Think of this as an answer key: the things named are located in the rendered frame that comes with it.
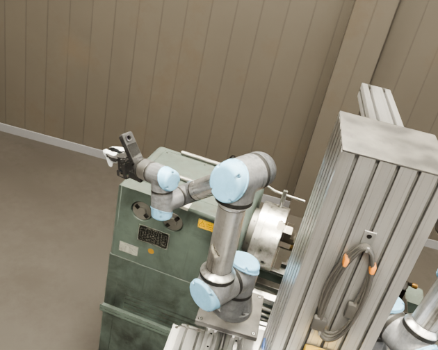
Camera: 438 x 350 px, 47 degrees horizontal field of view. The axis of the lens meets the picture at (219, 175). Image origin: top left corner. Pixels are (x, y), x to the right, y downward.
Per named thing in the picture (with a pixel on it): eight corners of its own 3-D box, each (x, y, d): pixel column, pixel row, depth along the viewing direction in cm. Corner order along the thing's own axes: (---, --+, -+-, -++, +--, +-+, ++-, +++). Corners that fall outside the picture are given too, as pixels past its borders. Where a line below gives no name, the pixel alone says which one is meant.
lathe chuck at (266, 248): (247, 275, 232) (266, 214, 223) (258, 250, 262) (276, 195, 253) (265, 282, 230) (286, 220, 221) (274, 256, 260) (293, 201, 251)
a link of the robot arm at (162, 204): (184, 214, 179) (185, 186, 175) (160, 224, 171) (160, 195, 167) (169, 207, 184) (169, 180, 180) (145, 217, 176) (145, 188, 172)
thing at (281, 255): (272, 243, 244) (264, 266, 244) (271, 244, 239) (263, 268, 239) (294, 251, 242) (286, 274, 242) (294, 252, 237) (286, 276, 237)
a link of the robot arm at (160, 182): (164, 196, 166) (164, 173, 163) (142, 187, 173) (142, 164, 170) (181, 190, 172) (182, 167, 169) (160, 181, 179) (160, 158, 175)
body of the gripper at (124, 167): (115, 175, 184) (136, 185, 177) (112, 153, 180) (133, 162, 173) (131, 168, 189) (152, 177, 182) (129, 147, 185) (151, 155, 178)
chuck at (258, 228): (240, 273, 232) (258, 211, 223) (252, 248, 262) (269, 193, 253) (247, 275, 232) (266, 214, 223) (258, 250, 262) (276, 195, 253)
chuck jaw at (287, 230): (273, 239, 237) (276, 229, 227) (276, 230, 240) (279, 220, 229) (295, 247, 235) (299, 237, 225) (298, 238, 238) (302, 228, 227)
